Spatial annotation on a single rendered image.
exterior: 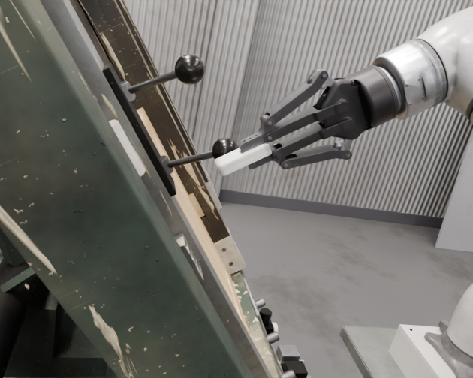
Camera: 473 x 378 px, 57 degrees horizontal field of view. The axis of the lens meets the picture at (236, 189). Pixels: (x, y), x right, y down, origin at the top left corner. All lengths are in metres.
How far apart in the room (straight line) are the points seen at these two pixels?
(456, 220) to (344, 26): 2.08
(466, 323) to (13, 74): 1.22
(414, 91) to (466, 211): 4.08
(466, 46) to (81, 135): 0.45
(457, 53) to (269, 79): 3.32
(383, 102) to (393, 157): 3.95
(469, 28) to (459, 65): 0.05
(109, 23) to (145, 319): 0.77
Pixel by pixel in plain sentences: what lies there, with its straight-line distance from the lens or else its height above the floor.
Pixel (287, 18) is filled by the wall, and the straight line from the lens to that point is 3.86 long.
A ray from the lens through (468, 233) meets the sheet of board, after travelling 4.74.
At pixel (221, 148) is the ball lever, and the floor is 1.44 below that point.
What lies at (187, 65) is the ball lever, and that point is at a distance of 0.56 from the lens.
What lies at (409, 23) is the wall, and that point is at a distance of 4.28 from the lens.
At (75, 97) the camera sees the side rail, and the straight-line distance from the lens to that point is 0.35.
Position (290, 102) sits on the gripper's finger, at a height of 1.52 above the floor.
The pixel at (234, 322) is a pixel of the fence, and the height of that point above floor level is 1.12.
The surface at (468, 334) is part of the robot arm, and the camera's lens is 1.36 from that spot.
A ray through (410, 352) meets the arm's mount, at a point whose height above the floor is 0.82.
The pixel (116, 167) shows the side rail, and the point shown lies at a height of 1.47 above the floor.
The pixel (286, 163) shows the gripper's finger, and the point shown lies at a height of 1.44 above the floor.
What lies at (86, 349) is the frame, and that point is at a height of 0.28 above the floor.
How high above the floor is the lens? 1.60
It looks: 21 degrees down
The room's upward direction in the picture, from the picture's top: 13 degrees clockwise
